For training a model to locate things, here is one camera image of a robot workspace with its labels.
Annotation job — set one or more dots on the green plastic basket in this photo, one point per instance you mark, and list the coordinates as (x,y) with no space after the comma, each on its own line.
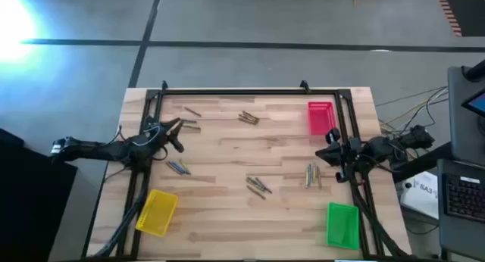
(343,226)

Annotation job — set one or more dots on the grey computer cart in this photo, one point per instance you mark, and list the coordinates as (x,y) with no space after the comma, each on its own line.
(460,133)

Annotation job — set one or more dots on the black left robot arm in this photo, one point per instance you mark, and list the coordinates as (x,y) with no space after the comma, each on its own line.
(94,150)

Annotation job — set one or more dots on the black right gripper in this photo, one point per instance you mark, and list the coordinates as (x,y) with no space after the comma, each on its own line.
(350,154)

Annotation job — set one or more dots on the black cabinet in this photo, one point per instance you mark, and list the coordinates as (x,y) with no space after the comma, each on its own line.
(34,201)

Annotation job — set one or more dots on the yellow plastic basket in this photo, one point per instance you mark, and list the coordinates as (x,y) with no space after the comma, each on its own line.
(157,213)

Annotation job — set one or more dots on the black stand pole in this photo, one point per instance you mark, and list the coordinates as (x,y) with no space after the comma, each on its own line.
(475,70)

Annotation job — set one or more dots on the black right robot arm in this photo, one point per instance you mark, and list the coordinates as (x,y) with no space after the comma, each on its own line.
(417,137)

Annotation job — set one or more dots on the black aluminium table frame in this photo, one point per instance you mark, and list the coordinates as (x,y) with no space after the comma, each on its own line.
(246,91)

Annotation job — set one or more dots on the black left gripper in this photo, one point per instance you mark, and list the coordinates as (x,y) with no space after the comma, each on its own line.
(151,141)

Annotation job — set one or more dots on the black frame clamp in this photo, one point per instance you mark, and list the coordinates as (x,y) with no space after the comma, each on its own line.
(304,85)
(164,85)

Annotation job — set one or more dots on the white printed box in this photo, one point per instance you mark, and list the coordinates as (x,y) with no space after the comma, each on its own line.
(420,201)

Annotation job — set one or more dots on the black metal bar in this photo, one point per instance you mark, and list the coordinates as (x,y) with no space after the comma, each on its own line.
(420,161)

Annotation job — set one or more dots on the black tablet screen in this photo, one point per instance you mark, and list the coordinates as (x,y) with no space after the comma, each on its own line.
(478,103)

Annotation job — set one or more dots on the olive crayon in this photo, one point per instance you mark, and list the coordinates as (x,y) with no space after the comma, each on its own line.
(191,128)

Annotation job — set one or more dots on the reddish brown crayon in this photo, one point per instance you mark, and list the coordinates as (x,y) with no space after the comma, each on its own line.
(192,111)

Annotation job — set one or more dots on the black mat with striped edge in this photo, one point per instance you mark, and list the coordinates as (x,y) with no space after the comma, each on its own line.
(470,12)

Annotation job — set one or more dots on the red plastic basket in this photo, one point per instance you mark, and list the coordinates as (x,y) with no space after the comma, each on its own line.
(321,118)

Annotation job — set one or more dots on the brass screws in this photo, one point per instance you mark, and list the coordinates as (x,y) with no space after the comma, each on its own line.
(249,118)

